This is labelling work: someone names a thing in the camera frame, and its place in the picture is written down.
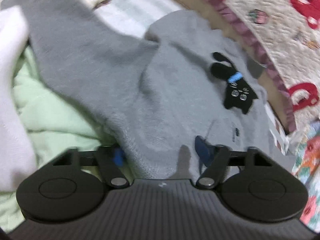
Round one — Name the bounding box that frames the grey sweater with black cat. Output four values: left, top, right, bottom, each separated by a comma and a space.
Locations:
1, 0, 296, 181

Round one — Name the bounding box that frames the white cloth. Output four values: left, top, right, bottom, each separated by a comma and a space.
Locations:
1, 6, 37, 192

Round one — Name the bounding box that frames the floral quilt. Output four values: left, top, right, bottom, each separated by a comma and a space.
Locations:
292, 120, 319, 233

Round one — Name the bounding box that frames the light green blanket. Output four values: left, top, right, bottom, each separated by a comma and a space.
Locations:
1, 46, 115, 231

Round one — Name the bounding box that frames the white quilted blanket red print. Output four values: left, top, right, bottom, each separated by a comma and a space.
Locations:
201, 0, 319, 133

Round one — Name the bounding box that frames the checkered play mat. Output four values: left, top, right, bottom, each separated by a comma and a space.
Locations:
82, 0, 291, 156

